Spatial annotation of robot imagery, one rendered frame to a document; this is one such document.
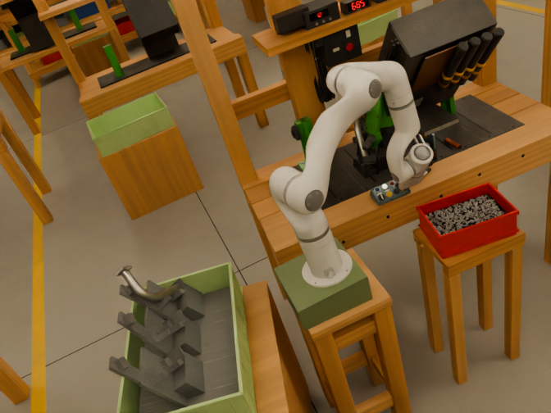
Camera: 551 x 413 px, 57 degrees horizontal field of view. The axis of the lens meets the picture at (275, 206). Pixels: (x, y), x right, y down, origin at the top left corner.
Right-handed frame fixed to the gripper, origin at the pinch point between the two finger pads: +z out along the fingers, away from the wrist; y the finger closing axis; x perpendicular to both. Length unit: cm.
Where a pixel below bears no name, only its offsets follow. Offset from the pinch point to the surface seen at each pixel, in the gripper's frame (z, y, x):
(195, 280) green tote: 2, -95, -2
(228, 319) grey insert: -4, -89, -23
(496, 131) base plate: 14, 56, 11
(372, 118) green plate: -0.5, 2.0, 34.1
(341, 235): 8.6, -32.1, -6.9
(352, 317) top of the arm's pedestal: -16, -47, -42
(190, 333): -10, -103, -23
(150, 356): -26, -115, -27
